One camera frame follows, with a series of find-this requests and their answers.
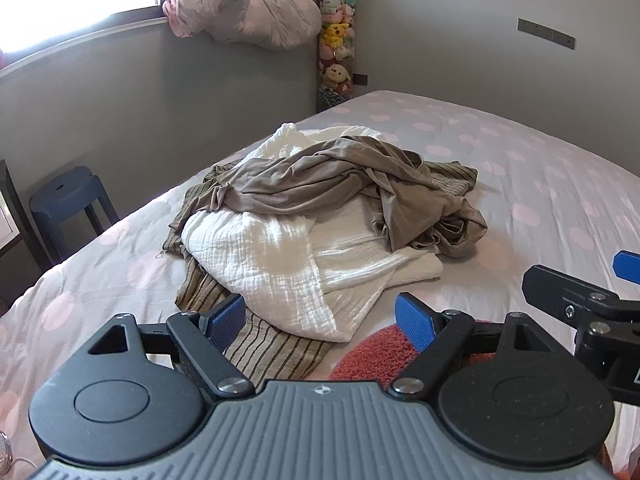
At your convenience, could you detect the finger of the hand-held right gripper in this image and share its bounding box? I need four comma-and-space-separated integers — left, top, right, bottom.
522, 265, 640, 361
614, 250, 640, 281

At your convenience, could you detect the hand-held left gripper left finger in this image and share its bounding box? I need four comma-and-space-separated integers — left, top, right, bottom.
87, 294, 256, 402

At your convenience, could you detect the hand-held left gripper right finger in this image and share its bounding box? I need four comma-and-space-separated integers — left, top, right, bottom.
388, 292, 552, 402

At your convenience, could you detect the taupe long-sleeve shirt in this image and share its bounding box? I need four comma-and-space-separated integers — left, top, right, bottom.
207, 135, 488, 259

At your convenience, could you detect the brown striped garment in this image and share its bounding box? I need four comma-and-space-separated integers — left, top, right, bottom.
160, 160, 481, 382

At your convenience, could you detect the coral fluffy rug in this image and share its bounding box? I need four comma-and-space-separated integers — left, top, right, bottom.
327, 320, 501, 383

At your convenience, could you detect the white muslin garment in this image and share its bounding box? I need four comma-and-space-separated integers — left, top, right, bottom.
181, 122, 445, 343

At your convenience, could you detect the bed with pink-dotted sheet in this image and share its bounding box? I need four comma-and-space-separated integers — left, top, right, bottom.
0, 90, 640, 480

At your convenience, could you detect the blue plastic stool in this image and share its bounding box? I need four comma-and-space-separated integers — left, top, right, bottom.
29, 166, 120, 266

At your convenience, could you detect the dark wooden cabinet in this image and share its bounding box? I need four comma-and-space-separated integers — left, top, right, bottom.
0, 159, 51, 271

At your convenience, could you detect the clear tube of plush toys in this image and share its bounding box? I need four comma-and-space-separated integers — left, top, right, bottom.
316, 0, 357, 113

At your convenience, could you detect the grey wall socket panel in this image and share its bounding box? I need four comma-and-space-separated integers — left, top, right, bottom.
517, 18, 577, 51

